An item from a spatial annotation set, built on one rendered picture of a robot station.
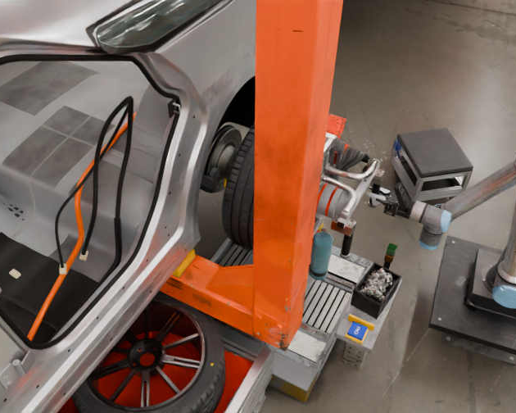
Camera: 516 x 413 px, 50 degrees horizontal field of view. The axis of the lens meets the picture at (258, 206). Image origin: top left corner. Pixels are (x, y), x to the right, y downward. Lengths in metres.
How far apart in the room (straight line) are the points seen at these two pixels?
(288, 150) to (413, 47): 3.89
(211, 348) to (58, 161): 1.02
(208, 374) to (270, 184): 0.98
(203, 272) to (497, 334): 1.43
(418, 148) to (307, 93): 2.29
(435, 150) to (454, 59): 1.75
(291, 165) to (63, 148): 1.26
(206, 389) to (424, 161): 1.99
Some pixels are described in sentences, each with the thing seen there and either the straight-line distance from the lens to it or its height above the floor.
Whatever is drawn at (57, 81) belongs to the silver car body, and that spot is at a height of 1.04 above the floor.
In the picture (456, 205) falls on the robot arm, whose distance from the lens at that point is 2.64.
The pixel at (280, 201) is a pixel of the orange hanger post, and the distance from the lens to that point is 1.71.
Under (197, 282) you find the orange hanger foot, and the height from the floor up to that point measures 0.68.
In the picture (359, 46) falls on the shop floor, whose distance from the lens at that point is 5.27.
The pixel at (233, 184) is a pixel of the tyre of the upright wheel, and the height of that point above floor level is 1.03.
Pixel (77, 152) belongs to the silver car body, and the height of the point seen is 1.03.
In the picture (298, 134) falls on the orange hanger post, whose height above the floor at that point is 1.67.
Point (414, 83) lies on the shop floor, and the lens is 4.87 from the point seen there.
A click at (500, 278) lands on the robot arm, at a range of 2.67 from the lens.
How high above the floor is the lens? 2.62
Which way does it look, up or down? 46 degrees down
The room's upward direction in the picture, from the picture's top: 1 degrees clockwise
